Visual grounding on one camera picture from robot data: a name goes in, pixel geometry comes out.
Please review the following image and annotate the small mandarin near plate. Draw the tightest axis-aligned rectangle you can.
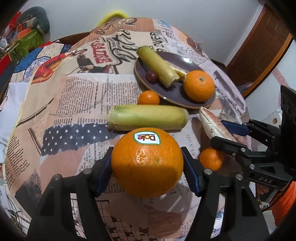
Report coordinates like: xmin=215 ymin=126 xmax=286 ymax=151
xmin=137 ymin=90 xmax=160 ymax=105

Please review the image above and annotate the newspaper print tablecloth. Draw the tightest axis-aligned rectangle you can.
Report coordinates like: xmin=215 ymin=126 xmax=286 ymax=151
xmin=5 ymin=18 xmax=249 ymax=240

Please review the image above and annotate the yellow chair back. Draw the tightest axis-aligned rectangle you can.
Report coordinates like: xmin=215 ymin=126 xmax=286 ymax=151
xmin=97 ymin=10 xmax=128 ymax=27

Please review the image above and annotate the dark red grape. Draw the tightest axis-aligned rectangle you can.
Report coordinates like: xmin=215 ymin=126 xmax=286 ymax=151
xmin=145 ymin=70 xmax=158 ymax=83

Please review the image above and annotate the green patterned box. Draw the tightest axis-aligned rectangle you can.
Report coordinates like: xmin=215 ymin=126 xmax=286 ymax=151
xmin=8 ymin=29 xmax=44 ymax=63

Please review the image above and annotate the small mandarin front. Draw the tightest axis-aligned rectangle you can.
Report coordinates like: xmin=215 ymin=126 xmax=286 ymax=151
xmin=198 ymin=148 xmax=226 ymax=171

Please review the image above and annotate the large orange with sticker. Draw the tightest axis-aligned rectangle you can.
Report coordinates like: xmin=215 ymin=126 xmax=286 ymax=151
xmin=111 ymin=128 xmax=184 ymax=199

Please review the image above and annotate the brown wooden door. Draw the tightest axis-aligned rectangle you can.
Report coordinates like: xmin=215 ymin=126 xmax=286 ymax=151
xmin=226 ymin=5 xmax=293 ymax=97

